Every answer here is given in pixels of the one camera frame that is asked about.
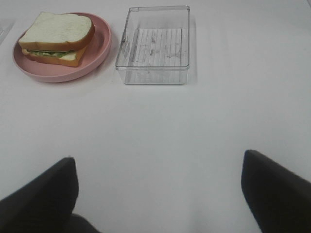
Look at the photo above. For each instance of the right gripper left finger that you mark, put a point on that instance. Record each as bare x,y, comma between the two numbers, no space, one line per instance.
45,205

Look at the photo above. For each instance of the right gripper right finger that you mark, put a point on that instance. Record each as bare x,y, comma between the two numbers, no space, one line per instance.
279,200

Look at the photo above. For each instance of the green lettuce leaf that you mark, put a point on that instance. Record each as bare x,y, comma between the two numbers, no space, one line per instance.
57,54

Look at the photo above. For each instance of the pink round plate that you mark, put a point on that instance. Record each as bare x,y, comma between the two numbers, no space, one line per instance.
96,52

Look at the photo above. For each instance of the left clear plastic tray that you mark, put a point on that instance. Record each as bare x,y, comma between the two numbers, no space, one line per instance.
5,26

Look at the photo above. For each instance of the clear plastic tray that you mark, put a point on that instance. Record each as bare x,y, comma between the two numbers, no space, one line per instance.
155,46
5,26

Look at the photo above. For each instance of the right clear plastic tray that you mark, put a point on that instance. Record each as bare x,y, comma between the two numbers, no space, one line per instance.
155,46

